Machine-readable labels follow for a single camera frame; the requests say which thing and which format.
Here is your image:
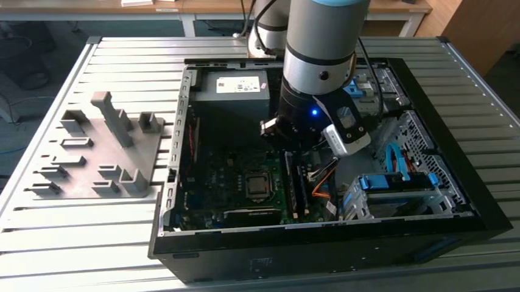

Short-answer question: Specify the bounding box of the green RAM stick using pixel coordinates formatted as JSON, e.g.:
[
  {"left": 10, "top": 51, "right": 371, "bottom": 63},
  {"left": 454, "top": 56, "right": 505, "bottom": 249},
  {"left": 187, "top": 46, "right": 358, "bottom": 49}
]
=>
[{"left": 283, "top": 150, "right": 299, "bottom": 215}]

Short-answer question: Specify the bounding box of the grey metal drive cage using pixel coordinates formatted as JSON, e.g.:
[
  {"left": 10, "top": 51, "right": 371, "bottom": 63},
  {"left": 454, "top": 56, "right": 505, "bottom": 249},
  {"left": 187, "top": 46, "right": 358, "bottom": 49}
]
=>
[{"left": 342, "top": 66, "right": 407, "bottom": 134}]

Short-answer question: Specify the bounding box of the small beige wrist camera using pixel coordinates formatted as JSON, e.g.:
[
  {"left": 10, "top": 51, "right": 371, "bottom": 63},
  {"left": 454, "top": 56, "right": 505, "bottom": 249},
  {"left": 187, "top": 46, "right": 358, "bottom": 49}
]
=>
[{"left": 259, "top": 119, "right": 278, "bottom": 138}]

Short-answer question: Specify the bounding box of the blue tall disk carrier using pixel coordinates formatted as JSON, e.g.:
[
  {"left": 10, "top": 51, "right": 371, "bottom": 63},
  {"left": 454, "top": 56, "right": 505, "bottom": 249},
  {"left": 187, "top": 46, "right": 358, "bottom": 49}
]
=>
[{"left": 342, "top": 75, "right": 374, "bottom": 98}]

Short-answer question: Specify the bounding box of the metal socket cover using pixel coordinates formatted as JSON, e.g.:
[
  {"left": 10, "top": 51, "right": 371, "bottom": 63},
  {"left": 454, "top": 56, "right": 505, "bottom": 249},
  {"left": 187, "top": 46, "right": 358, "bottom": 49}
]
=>
[{"left": 242, "top": 172, "right": 272, "bottom": 200}]

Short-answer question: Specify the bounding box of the brown wooden cabinet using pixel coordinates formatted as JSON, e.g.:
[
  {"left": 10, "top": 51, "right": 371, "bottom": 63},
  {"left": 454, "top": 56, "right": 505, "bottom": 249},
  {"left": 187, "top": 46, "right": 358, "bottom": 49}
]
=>
[{"left": 440, "top": 0, "right": 520, "bottom": 77}]

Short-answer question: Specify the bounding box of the black PC case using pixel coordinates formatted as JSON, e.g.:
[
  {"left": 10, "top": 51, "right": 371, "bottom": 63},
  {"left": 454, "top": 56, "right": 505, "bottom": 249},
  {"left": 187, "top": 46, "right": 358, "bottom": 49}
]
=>
[{"left": 148, "top": 57, "right": 513, "bottom": 285}]

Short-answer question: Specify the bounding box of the green motherboard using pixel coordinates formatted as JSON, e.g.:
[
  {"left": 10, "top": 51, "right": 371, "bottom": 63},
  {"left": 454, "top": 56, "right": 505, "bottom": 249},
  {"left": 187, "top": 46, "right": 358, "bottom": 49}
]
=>
[{"left": 178, "top": 145, "right": 326, "bottom": 229}]

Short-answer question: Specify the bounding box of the orange red wire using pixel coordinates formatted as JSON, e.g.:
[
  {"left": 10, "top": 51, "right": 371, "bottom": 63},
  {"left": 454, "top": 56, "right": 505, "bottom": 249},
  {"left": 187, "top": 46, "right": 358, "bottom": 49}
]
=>
[{"left": 311, "top": 170, "right": 338, "bottom": 198}]

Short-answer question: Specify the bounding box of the blue flat disk carrier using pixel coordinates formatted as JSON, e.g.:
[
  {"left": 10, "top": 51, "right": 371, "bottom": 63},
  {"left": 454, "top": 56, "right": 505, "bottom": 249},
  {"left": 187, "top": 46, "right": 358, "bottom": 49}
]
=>
[{"left": 357, "top": 172, "right": 438, "bottom": 193}]

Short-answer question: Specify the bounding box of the grey power supply unit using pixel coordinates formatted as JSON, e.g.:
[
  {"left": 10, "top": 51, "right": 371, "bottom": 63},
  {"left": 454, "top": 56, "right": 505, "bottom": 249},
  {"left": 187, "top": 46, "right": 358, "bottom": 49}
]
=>
[{"left": 190, "top": 70, "right": 271, "bottom": 134}]

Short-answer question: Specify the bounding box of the blue flat wire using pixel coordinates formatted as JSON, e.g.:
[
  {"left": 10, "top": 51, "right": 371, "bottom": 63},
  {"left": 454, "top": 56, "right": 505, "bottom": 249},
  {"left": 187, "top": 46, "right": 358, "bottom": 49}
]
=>
[{"left": 383, "top": 142, "right": 409, "bottom": 182}]

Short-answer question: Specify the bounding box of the wooden desk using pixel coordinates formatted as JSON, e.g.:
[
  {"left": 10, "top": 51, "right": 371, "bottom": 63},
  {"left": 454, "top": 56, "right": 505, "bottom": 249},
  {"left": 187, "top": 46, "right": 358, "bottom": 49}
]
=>
[{"left": 0, "top": 0, "right": 434, "bottom": 37}]

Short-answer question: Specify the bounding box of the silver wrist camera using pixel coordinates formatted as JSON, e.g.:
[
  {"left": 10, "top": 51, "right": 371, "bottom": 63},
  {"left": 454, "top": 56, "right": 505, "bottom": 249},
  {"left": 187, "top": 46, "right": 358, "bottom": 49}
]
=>
[{"left": 322, "top": 123, "right": 373, "bottom": 158}]

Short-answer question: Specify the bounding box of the silver CPU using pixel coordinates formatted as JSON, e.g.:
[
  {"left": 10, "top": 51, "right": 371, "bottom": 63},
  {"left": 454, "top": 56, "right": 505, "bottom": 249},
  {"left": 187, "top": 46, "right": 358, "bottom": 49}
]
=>
[{"left": 247, "top": 176, "right": 267, "bottom": 194}]

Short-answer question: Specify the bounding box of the grey parts rack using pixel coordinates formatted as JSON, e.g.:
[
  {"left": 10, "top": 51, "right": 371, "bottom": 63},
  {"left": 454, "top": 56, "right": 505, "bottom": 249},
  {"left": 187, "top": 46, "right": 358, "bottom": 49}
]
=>
[{"left": 24, "top": 91, "right": 167, "bottom": 200}]

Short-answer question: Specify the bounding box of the grey metal disk bay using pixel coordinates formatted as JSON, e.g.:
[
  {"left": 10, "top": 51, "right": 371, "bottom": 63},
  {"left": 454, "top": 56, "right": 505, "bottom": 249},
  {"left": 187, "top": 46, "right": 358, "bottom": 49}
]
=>
[{"left": 339, "top": 172, "right": 462, "bottom": 220}]

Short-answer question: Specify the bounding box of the black graphics card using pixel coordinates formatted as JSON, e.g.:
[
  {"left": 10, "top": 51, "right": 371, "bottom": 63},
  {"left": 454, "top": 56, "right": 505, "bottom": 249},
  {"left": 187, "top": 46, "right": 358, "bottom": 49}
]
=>
[{"left": 222, "top": 208, "right": 282, "bottom": 228}]

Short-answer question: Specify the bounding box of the black wire bundle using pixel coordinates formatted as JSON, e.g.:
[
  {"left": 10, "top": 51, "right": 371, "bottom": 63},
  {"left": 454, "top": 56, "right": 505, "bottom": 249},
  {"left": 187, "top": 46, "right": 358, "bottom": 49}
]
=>
[{"left": 315, "top": 156, "right": 341, "bottom": 183}]

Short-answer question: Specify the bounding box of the black camera bracket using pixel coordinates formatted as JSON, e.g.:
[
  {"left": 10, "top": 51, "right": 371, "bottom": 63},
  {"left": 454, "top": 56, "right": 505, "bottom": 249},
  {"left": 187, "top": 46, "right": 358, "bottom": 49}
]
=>
[{"left": 311, "top": 91, "right": 366, "bottom": 144}]

